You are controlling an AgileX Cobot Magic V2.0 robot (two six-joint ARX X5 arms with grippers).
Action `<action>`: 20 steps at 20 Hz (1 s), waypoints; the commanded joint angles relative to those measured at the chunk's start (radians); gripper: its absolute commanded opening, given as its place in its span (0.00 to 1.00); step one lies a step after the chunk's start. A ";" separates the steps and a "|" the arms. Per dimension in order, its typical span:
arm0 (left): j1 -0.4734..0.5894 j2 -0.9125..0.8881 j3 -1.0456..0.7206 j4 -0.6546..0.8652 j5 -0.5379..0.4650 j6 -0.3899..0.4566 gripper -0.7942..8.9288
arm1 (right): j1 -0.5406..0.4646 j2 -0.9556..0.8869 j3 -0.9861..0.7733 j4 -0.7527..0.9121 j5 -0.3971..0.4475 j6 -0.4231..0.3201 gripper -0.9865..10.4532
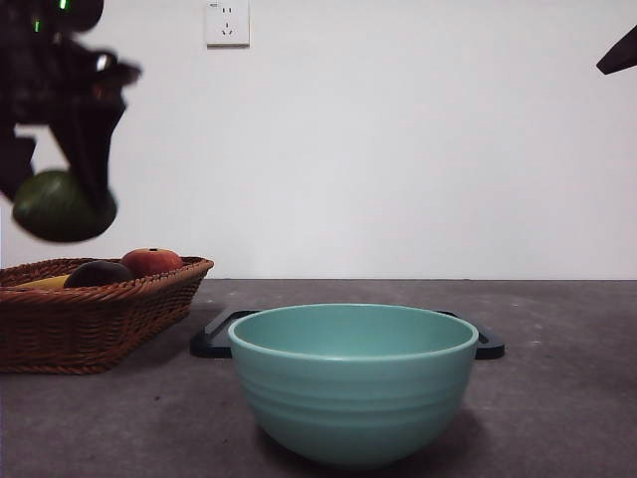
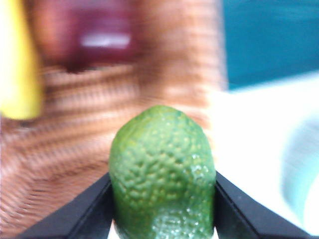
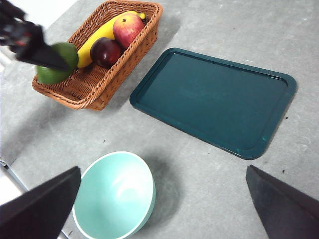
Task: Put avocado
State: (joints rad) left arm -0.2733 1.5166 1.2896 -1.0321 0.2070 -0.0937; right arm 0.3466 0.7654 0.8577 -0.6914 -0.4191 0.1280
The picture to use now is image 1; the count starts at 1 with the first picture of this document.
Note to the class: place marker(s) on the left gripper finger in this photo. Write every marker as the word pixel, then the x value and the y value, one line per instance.
pixel 15 164
pixel 92 154

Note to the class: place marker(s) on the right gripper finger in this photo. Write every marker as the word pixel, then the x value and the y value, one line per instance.
pixel 622 55

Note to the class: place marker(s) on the green avocado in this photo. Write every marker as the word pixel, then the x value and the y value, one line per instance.
pixel 55 214

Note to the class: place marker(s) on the teal ribbed bowl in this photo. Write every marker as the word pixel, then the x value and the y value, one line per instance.
pixel 353 398

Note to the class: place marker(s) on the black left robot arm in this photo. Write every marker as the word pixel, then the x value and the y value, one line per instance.
pixel 35 74

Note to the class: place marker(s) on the dark purple plum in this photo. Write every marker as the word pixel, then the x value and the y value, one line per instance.
pixel 99 274

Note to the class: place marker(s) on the red apple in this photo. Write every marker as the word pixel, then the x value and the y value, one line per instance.
pixel 151 261

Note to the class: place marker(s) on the yellow banana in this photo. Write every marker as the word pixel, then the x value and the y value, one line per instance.
pixel 47 283

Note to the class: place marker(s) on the brown wicker basket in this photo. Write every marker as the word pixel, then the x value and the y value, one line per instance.
pixel 74 328

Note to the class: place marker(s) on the dark rectangular tray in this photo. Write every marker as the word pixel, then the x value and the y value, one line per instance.
pixel 211 343

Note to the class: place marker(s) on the white wall socket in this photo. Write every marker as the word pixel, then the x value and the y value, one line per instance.
pixel 228 25

